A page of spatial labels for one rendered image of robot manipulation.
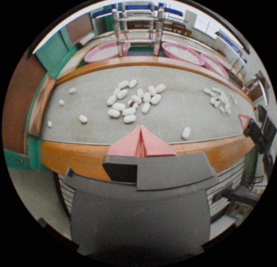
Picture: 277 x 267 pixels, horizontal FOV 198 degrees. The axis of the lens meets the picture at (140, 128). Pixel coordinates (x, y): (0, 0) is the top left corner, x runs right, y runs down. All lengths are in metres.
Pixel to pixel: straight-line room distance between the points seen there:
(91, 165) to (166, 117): 0.24
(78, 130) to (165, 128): 0.26
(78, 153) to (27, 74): 0.48
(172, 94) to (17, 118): 0.64
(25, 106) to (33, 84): 0.11
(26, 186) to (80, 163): 1.33
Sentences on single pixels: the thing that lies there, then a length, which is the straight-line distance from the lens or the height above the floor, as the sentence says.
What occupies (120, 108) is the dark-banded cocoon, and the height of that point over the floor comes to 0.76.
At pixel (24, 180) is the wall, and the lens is 1.47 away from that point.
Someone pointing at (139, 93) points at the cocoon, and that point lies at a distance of 0.27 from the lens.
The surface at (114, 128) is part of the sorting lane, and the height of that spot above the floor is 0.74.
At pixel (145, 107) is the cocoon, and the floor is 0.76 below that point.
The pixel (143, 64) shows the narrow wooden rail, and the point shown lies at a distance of 0.39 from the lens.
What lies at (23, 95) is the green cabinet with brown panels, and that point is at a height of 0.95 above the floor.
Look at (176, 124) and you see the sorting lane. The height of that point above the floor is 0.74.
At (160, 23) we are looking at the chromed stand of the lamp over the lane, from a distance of 0.38.
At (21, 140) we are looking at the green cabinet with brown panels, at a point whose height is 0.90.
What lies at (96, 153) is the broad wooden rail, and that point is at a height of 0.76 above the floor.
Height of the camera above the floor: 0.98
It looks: 76 degrees down
